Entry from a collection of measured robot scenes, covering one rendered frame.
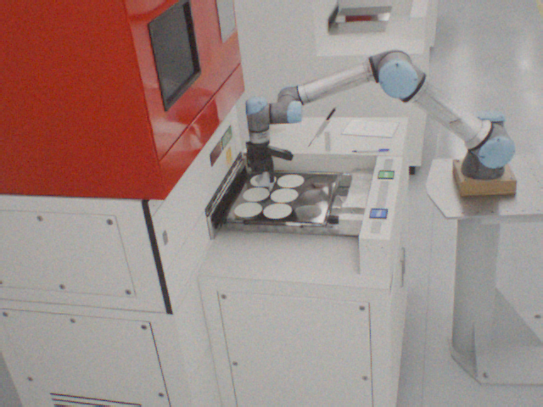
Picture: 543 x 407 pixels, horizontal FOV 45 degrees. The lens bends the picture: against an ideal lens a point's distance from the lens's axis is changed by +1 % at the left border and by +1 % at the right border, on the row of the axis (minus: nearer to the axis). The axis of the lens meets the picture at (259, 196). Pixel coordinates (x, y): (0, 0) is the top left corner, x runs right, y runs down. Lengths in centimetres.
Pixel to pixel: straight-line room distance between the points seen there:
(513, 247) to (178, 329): 214
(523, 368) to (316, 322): 112
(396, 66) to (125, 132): 91
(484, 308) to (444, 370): 33
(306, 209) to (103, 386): 93
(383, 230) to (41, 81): 107
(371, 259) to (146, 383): 86
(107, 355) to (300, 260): 71
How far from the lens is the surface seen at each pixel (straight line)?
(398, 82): 217
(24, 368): 253
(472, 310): 284
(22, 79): 183
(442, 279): 344
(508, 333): 304
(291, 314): 217
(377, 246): 202
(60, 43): 173
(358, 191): 242
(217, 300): 222
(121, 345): 222
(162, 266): 193
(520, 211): 244
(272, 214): 228
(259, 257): 221
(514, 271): 354
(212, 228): 226
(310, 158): 253
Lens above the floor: 209
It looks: 30 degrees down
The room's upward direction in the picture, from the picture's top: 7 degrees counter-clockwise
